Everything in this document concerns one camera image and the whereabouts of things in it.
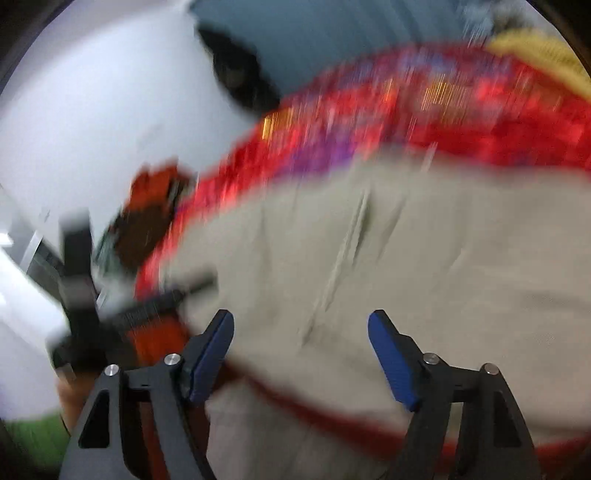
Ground red floral satin blanket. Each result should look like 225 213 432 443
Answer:
136 41 591 467

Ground brown wooden cabinet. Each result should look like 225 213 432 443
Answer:
108 203 185 278

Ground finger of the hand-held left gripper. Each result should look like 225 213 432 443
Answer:
131 273 219 320

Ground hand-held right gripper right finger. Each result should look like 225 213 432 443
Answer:
368 309 541 480

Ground blue-grey curtain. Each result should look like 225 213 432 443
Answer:
189 0 509 52

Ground yellow knitted blanket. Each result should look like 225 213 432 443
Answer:
487 28 590 89

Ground beige pants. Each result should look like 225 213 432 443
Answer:
166 148 591 480

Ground black hanging coat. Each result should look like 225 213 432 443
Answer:
196 28 282 114

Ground orange cloth pile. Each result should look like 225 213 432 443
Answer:
129 159 195 217

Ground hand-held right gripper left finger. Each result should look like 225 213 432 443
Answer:
60 309 235 480

